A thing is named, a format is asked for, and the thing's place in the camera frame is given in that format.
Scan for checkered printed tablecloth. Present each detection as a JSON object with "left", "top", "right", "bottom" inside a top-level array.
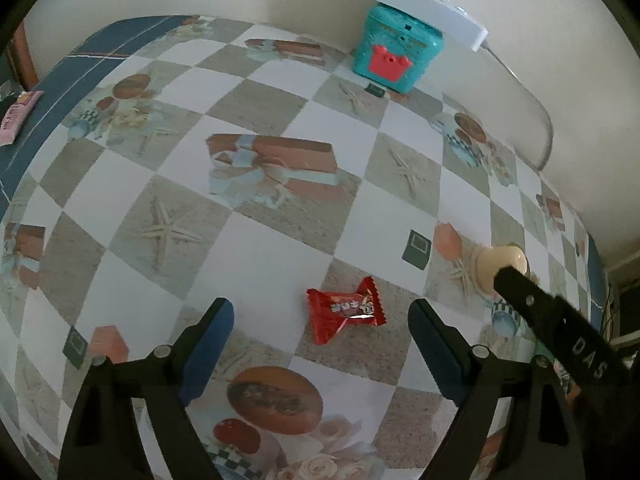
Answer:
[{"left": 0, "top": 15, "right": 611, "bottom": 480}]

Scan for white power strip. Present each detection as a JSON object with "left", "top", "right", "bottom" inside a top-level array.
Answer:
[{"left": 374, "top": 0, "right": 489, "bottom": 52}]

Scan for small pink packet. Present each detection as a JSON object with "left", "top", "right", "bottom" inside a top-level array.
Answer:
[{"left": 0, "top": 90, "right": 45, "bottom": 146}]

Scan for reddish brown board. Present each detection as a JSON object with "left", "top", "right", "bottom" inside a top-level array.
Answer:
[{"left": 12, "top": 20, "right": 40, "bottom": 88}]

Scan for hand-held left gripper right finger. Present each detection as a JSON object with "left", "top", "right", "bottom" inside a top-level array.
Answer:
[{"left": 407, "top": 298, "right": 586, "bottom": 480}]

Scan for small red candy packet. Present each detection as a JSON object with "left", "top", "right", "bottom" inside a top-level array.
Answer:
[{"left": 306, "top": 276, "right": 386, "bottom": 345}]

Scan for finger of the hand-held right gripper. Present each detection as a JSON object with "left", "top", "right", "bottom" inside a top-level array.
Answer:
[{"left": 494, "top": 266, "right": 566, "bottom": 333}]

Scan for teal toy box red crab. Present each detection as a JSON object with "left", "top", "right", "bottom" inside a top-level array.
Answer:
[{"left": 350, "top": 2, "right": 445, "bottom": 95}]

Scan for white power strip cable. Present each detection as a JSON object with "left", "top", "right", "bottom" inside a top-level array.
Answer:
[{"left": 480, "top": 42, "right": 554, "bottom": 171}]

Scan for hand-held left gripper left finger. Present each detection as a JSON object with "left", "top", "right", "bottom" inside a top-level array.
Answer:
[{"left": 59, "top": 298, "right": 236, "bottom": 480}]

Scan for pale yellow jelly cup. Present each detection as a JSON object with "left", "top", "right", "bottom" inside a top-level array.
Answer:
[{"left": 474, "top": 244, "right": 530, "bottom": 293}]

